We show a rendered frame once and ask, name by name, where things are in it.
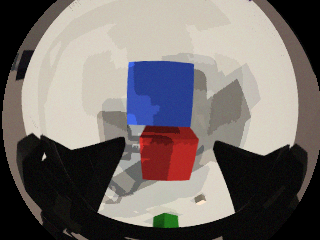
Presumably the blue block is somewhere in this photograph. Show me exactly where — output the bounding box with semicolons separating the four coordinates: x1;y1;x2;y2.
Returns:
127;60;195;127

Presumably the red block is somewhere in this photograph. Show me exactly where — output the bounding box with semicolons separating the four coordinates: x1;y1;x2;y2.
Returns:
139;125;199;181

